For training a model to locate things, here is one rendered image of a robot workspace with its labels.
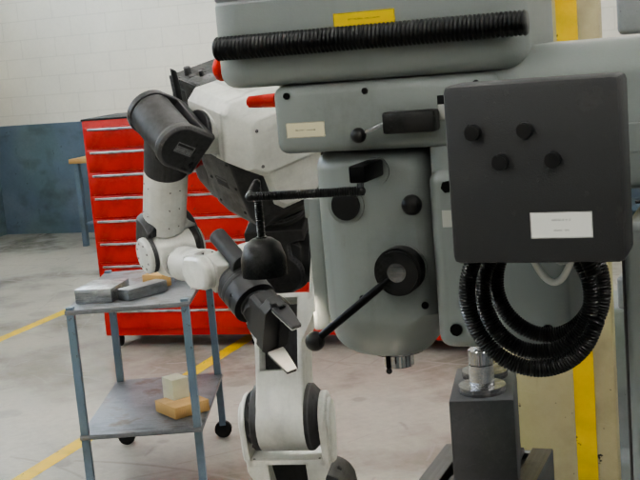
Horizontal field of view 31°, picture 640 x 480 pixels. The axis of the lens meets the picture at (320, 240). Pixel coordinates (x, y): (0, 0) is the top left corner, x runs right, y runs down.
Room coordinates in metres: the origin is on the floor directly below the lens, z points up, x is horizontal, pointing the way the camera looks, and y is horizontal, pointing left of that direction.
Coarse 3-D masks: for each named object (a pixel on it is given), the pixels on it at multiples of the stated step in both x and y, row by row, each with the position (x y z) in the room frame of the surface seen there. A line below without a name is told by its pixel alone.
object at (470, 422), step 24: (456, 384) 2.19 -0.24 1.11; (504, 384) 2.12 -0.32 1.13; (456, 408) 2.09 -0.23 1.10; (480, 408) 2.08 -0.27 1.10; (504, 408) 2.07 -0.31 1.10; (456, 432) 2.09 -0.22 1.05; (480, 432) 2.08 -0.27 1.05; (504, 432) 2.07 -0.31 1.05; (456, 456) 2.09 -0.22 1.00; (480, 456) 2.08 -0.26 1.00; (504, 456) 2.07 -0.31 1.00
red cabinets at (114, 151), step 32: (96, 128) 7.20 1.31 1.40; (128, 128) 7.13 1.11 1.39; (96, 160) 7.21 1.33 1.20; (128, 160) 7.15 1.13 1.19; (96, 192) 7.22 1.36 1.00; (128, 192) 7.16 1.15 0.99; (192, 192) 7.03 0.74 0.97; (96, 224) 7.23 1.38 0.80; (128, 224) 7.16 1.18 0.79; (224, 224) 6.98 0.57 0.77; (128, 256) 7.17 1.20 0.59; (128, 320) 7.19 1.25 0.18; (160, 320) 7.12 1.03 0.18; (192, 320) 7.06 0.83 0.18; (224, 320) 7.00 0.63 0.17
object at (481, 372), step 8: (472, 360) 2.12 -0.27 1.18; (480, 360) 2.11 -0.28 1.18; (488, 360) 2.12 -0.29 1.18; (472, 368) 2.12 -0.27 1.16; (480, 368) 2.11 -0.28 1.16; (488, 368) 2.12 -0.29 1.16; (472, 376) 2.12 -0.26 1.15; (480, 376) 2.11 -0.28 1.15; (488, 376) 2.12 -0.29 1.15; (472, 384) 2.12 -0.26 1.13; (480, 384) 2.12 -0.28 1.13; (488, 384) 2.12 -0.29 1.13
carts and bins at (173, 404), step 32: (96, 288) 4.67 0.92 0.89; (128, 288) 4.67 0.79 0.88; (160, 288) 4.75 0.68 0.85; (192, 352) 4.53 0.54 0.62; (128, 384) 5.25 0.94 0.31; (160, 384) 5.21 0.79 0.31; (192, 384) 4.53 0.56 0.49; (96, 416) 4.79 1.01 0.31; (128, 416) 4.75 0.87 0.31; (160, 416) 4.71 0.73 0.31; (192, 416) 4.53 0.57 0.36; (224, 416) 5.29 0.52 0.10
